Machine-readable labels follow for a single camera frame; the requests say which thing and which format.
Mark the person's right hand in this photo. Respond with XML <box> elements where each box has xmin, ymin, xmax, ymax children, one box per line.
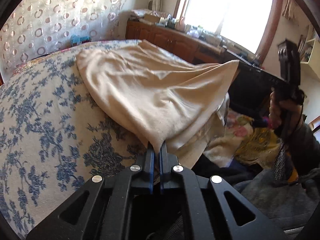
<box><xmin>269</xmin><ymin>91</ymin><xmax>303</xmax><ymax>134</ymax></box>

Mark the beige printed t-shirt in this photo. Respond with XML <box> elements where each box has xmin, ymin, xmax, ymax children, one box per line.
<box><xmin>76</xmin><ymin>41</ymin><xmax>239</xmax><ymax>168</ymax></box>

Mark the person's dark sleeved forearm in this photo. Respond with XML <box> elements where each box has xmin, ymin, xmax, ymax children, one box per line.
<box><xmin>284</xmin><ymin>124</ymin><xmax>319</xmax><ymax>189</ymax></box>

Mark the blue toy at bed head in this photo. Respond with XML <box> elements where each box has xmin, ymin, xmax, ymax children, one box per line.
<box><xmin>70</xmin><ymin>35</ymin><xmax>92</xmax><ymax>47</ymax></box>

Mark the window with wooden frame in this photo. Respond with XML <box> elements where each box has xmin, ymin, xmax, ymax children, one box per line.
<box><xmin>174</xmin><ymin>0</ymin><xmax>283</xmax><ymax>62</ymax></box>

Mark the pink bottle on sill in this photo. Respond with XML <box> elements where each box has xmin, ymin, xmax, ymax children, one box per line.
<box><xmin>175</xmin><ymin>17</ymin><xmax>185</xmax><ymax>32</ymax></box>

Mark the sheer circle pattern curtain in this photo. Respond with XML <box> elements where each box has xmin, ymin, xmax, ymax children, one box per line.
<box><xmin>1</xmin><ymin>0</ymin><xmax>126</xmax><ymax>80</ymax></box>

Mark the colourful floral bed sheet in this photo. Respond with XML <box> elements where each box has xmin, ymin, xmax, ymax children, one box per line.
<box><xmin>203</xmin><ymin>109</ymin><xmax>280</xmax><ymax>169</ymax></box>

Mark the cardboard box on cabinet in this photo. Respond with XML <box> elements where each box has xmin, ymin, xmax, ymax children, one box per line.
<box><xmin>144</xmin><ymin>14</ymin><xmax>161</xmax><ymax>24</ymax></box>

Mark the brown wooden low cabinet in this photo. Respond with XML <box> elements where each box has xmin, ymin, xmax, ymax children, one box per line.
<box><xmin>125</xmin><ymin>20</ymin><xmax>238</xmax><ymax>64</ymax></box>

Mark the blue floral bed cover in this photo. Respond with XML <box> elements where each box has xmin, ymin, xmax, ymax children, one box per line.
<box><xmin>1</xmin><ymin>40</ymin><xmax>145</xmax><ymax>239</ymax></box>

